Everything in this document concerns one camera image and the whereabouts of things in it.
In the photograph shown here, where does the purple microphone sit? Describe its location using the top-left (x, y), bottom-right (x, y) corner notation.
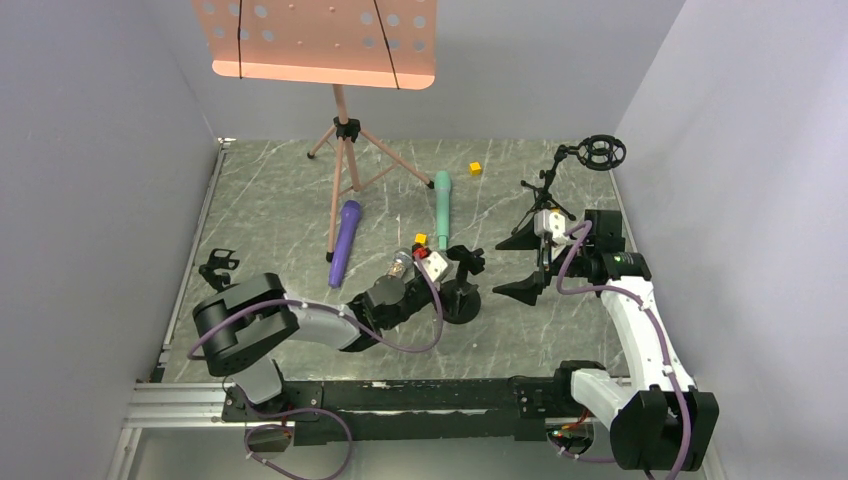
top-left (328, 200), bottom-right (362, 288)

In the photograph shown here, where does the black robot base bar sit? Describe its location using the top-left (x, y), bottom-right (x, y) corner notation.
top-left (221, 375), bottom-right (584, 446)

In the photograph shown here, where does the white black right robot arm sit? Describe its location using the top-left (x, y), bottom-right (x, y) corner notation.
top-left (493, 209), bottom-right (719, 479)

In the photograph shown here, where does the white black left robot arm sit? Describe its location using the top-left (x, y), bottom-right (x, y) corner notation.
top-left (187, 272), bottom-right (460, 404)

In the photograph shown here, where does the black round-base microphone stand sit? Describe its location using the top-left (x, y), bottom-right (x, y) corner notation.
top-left (440, 245), bottom-right (486, 325)

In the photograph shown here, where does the black clip stand at left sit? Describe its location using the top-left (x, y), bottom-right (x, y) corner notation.
top-left (198, 248), bottom-right (240, 293)

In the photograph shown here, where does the pink music stand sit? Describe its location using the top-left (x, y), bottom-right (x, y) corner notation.
top-left (192, 0), bottom-right (438, 260)

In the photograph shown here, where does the teal green microphone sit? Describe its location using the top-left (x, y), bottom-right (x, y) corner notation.
top-left (434, 170), bottom-right (452, 251)

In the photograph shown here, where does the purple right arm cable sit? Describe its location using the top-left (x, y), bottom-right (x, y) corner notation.
top-left (544, 219), bottom-right (694, 480)

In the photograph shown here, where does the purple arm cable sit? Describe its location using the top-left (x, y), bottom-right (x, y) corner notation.
top-left (187, 258), bottom-right (446, 480)
top-left (544, 219), bottom-right (694, 480)

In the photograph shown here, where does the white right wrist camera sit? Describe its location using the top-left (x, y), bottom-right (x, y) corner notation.
top-left (533, 209), bottom-right (569, 245)

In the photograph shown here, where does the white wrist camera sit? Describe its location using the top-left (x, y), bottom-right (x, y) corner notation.
top-left (412, 244), bottom-right (453, 284)
top-left (533, 209), bottom-right (569, 245)

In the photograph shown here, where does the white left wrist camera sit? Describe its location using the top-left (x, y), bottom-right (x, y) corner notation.
top-left (412, 244), bottom-right (453, 284)

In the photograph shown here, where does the black tripod shock-mount stand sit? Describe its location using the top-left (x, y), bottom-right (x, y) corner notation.
top-left (510, 134), bottom-right (627, 234)

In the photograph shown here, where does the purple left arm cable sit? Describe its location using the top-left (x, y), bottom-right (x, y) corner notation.
top-left (187, 258), bottom-right (446, 480)

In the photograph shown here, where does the aluminium table edge rail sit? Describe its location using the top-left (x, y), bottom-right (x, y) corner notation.
top-left (147, 137), bottom-right (234, 383)

